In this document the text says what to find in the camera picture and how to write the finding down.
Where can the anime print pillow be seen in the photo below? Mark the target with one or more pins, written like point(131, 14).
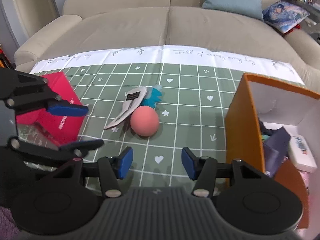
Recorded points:
point(284, 16)

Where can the navy blue headband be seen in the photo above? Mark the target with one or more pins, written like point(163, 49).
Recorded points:
point(275, 146)

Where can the cream door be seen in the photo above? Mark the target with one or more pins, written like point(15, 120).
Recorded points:
point(35, 14)

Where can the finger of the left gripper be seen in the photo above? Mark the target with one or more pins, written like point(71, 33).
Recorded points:
point(64, 108)
point(82, 148)

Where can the blue plush toy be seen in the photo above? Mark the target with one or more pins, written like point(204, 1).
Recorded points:
point(152, 97)

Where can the pink ball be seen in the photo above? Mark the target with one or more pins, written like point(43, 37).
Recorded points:
point(144, 121)

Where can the white tissue pack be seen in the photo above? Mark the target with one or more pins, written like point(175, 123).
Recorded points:
point(300, 154)

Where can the orange cardboard box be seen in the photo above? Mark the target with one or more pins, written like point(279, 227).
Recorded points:
point(274, 127)

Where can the red transparent storage box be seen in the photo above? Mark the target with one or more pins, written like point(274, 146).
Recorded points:
point(59, 124)

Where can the brown red cloth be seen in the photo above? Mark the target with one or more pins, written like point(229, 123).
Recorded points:
point(288, 176)

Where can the purple fluffy clothing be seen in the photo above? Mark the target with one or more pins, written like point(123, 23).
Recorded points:
point(8, 229)

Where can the beige fabric sofa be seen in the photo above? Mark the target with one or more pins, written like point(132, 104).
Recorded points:
point(87, 25)

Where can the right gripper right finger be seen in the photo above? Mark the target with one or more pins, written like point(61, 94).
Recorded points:
point(202, 170)

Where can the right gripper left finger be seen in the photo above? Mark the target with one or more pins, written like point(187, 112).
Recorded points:
point(113, 169)

